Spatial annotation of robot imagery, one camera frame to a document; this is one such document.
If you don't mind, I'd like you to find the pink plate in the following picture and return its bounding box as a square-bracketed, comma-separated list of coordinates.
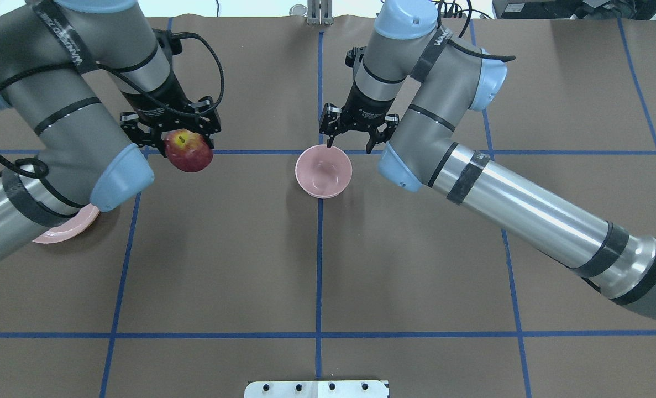
[32, 204, 101, 244]

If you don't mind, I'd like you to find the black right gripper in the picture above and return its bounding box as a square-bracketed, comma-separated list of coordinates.
[319, 96, 400, 154]

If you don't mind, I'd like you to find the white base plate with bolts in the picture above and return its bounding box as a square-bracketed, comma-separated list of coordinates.
[244, 380, 391, 397]

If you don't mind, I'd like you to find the pink bowl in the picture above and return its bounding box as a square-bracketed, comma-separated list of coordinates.
[295, 144, 353, 199]

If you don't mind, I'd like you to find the red apple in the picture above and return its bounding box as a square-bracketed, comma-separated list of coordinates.
[164, 129, 214, 173]

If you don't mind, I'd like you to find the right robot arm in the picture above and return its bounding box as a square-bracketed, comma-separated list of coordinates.
[318, 1, 656, 320]

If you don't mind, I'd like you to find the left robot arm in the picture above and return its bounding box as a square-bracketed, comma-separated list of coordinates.
[0, 1, 222, 261]

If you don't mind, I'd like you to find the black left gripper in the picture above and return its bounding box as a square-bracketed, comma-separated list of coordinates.
[119, 96, 222, 158]

